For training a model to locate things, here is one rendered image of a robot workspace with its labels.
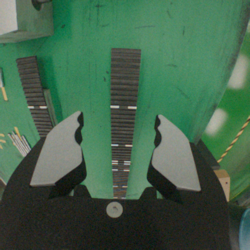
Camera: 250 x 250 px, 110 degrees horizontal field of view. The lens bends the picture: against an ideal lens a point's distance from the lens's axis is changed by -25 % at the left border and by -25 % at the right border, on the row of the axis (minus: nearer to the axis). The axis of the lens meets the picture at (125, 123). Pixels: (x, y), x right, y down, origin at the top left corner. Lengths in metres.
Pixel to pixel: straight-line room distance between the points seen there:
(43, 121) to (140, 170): 0.33
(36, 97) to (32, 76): 0.04
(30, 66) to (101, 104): 0.17
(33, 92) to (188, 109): 0.35
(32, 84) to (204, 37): 0.35
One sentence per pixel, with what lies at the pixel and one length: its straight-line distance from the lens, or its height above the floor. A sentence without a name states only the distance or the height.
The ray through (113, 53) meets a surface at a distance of 0.22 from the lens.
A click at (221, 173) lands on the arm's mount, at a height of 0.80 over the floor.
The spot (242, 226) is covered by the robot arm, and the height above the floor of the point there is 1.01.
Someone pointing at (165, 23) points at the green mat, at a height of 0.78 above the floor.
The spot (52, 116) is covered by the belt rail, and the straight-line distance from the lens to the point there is 0.32.
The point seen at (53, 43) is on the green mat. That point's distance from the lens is 0.28.
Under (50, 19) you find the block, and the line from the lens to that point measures 0.28.
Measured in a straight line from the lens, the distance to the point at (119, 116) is 0.24.
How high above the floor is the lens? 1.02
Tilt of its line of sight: 58 degrees down
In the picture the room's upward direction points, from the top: 180 degrees counter-clockwise
